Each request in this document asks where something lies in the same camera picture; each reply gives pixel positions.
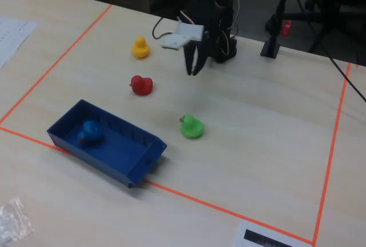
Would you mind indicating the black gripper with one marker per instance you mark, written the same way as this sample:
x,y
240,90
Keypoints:
x,y
198,50

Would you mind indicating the blue rubber duck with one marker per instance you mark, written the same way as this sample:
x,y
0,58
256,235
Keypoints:
x,y
91,134

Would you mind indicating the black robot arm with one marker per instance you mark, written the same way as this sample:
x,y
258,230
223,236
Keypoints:
x,y
226,15

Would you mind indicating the yellow rubber duck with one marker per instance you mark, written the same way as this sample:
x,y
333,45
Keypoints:
x,y
140,48

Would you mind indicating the red rubber duck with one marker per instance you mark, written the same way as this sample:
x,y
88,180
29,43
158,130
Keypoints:
x,y
141,85

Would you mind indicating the green rubber duck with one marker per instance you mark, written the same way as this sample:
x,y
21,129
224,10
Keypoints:
x,y
191,128

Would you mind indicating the blue plastic box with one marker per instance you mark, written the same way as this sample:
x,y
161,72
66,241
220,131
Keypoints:
x,y
125,152

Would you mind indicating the red clamp knob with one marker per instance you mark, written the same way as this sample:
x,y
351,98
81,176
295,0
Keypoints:
x,y
287,28

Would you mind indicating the black office chair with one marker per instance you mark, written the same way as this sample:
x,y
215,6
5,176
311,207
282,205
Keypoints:
x,y
323,4

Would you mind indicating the orange tape strip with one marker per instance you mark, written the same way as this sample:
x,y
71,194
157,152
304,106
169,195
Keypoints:
x,y
57,61
200,199
331,155

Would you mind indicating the white printed paper sheet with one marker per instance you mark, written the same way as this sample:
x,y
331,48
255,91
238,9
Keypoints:
x,y
12,38

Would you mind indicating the paper with black print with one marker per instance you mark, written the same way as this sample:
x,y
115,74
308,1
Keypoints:
x,y
257,237

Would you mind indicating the clear plastic bag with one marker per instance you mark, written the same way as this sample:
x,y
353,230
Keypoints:
x,y
12,221

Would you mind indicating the white gripper camera box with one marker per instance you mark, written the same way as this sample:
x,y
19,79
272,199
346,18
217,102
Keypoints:
x,y
183,35

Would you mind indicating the black camera stand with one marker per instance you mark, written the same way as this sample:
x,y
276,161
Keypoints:
x,y
273,35

